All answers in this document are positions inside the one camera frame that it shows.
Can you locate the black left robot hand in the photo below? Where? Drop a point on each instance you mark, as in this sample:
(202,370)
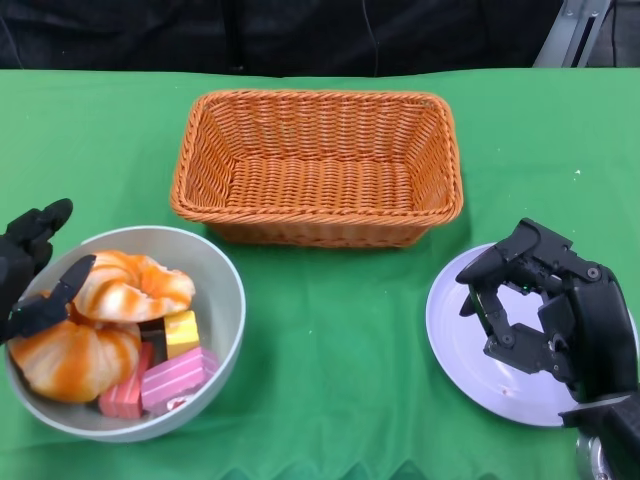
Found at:
(35,312)

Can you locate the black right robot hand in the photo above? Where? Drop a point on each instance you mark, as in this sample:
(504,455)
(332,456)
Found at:
(595,330)

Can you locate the orange striped bread roll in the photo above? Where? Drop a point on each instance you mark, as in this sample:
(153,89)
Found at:
(70,360)
(125,295)

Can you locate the pale green bowl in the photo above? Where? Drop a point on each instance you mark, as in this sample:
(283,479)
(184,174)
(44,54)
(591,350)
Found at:
(220,300)

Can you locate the lavender plate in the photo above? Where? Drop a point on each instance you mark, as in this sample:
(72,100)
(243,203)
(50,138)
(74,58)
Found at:
(500,395)

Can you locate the salmon pink cake slice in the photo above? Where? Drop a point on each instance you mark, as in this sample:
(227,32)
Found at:
(125,395)

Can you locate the brown chocolate cake slice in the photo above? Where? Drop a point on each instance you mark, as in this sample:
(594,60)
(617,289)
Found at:
(156,345)

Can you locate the yellow cake slice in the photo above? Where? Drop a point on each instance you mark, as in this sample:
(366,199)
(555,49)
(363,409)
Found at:
(182,332)

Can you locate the pink cake slice with cherry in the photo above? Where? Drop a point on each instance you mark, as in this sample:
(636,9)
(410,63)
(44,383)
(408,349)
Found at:
(175,380)

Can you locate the orange wicker basket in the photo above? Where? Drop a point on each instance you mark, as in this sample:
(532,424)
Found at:
(320,165)

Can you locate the green tablecloth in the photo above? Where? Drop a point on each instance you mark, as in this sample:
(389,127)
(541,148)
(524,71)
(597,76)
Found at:
(325,350)

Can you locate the grey metal stand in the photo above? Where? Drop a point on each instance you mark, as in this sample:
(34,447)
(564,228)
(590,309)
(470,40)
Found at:
(565,35)

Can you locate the black backdrop curtain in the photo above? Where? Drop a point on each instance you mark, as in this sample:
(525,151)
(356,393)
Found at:
(200,35)

